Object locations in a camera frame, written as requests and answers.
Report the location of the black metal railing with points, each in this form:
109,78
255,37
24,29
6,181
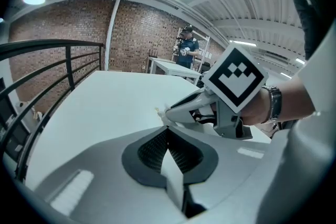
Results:
52,60

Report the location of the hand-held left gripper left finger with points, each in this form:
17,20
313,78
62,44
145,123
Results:
99,178

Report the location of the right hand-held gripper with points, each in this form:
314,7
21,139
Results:
236,76

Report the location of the white vertical pipe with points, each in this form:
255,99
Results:
111,34

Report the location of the person's right hand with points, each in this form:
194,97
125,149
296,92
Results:
256,110

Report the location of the person's right forearm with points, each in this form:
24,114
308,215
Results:
296,97

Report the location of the white square table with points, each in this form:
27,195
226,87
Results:
105,102

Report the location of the black antenna device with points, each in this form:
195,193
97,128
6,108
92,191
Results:
153,54

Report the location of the white shelf rack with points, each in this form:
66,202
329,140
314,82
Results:
207,55

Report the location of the silver wristwatch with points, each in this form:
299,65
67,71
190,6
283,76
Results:
274,105

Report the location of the white work table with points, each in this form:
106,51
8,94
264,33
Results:
173,66

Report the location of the fluorescent ceiling light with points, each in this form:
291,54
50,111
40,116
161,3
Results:
242,43

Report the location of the person's black shirt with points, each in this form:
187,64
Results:
315,8

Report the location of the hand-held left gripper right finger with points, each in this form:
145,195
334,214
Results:
231,165

